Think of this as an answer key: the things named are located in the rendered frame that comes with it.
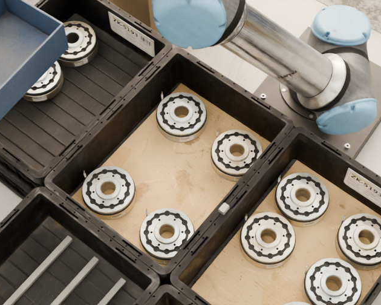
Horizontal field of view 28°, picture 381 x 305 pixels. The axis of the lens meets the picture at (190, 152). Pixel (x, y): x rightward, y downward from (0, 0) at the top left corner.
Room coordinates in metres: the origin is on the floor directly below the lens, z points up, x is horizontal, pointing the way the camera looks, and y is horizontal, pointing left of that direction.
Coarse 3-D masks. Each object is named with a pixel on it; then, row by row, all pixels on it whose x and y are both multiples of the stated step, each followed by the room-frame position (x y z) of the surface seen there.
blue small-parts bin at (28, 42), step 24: (0, 0) 0.91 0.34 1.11; (24, 0) 0.88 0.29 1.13; (0, 24) 0.88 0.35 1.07; (24, 24) 0.88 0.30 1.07; (48, 24) 0.85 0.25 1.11; (0, 48) 0.83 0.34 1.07; (24, 48) 0.83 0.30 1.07; (48, 48) 0.80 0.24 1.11; (0, 72) 0.78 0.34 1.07; (24, 72) 0.74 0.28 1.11; (0, 96) 0.69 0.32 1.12
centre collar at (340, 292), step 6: (324, 276) 0.46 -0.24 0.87; (330, 276) 0.46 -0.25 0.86; (336, 276) 0.46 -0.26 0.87; (342, 276) 0.46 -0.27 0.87; (324, 282) 0.45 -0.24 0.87; (342, 282) 0.45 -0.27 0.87; (324, 288) 0.44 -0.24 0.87; (342, 288) 0.43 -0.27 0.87; (330, 294) 0.42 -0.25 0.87; (336, 294) 0.42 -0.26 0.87; (342, 294) 0.43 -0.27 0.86
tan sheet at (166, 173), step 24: (216, 120) 0.81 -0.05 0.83; (144, 144) 0.76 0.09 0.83; (168, 144) 0.76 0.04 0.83; (192, 144) 0.76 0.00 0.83; (264, 144) 0.75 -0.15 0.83; (144, 168) 0.70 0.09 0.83; (168, 168) 0.70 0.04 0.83; (192, 168) 0.70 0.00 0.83; (144, 192) 0.65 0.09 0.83; (168, 192) 0.65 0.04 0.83; (192, 192) 0.65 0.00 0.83; (216, 192) 0.65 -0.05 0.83; (144, 216) 0.60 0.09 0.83; (192, 216) 0.60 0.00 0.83
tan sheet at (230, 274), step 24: (336, 192) 0.64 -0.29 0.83; (336, 216) 0.59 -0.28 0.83; (264, 240) 0.54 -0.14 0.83; (312, 240) 0.54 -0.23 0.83; (360, 240) 0.54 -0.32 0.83; (216, 264) 0.50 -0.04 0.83; (240, 264) 0.50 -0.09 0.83; (288, 264) 0.49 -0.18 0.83; (312, 264) 0.49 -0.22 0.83; (192, 288) 0.45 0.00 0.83; (216, 288) 0.45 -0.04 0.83; (240, 288) 0.45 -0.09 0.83; (264, 288) 0.45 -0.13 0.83; (288, 288) 0.45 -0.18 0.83; (336, 288) 0.45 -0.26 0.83
